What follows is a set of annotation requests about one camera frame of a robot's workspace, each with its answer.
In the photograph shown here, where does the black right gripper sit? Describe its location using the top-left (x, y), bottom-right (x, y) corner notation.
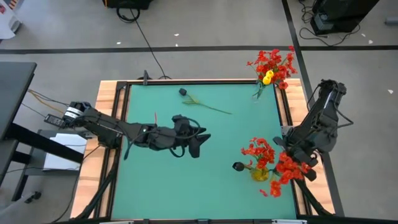
top-left (286, 136), bottom-right (318, 182)

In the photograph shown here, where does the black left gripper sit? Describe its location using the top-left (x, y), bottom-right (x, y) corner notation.
top-left (167, 126), bottom-right (212, 159)

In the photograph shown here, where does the red artificial flower bunch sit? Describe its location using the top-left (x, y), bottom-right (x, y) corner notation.
top-left (275, 45), bottom-right (299, 91)
top-left (240, 137), bottom-right (276, 170)
top-left (259, 151), bottom-right (313, 198)
top-left (246, 49), bottom-right (282, 83)

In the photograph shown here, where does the amber yellow glass vase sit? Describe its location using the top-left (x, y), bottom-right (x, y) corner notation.
top-left (250, 166), bottom-right (270, 183)

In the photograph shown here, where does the clear glass vase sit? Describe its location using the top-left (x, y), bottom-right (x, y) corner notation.
top-left (252, 81), bottom-right (268, 100)

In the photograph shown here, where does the green table mat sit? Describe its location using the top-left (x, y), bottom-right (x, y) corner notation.
top-left (111, 83), bottom-right (298, 220)

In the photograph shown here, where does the white flat device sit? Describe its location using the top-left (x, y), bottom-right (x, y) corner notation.
top-left (42, 133), bottom-right (88, 172)

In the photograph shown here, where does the black power adapter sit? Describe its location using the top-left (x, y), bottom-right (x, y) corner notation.
top-left (43, 113), bottom-right (67, 128)

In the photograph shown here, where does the black floor box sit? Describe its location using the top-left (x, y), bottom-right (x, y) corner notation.
top-left (102, 0), bottom-right (154, 10)

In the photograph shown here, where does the black equipment case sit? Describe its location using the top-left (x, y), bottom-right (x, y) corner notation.
top-left (310, 0), bottom-right (381, 35)

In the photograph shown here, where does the dark grey desk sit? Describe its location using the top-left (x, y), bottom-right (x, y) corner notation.
top-left (0, 61), bottom-right (85, 202)

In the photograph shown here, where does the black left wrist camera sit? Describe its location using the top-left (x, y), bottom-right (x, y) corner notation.
top-left (172, 114), bottom-right (190, 133)

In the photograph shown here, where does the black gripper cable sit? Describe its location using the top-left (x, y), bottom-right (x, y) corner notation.
top-left (169, 117), bottom-right (202, 159)

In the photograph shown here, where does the black frame strut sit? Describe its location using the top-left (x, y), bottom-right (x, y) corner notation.
top-left (73, 152), bottom-right (121, 220)
top-left (294, 179), bottom-right (335, 217)

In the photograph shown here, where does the black aluminium table frame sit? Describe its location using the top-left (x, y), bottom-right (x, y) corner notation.
top-left (93, 79), bottom-right (312, 222)

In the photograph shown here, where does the long black power cable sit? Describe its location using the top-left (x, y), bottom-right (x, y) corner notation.
top-left (116, 6), bottom-right (172, 80)

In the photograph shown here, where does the black floor cable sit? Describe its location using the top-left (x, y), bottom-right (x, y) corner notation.
top-left (298, 0), bottom-right (362, 47)

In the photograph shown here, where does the yellow cable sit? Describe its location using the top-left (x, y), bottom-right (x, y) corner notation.
top-left (27, 89), bottom-right (68, 114)

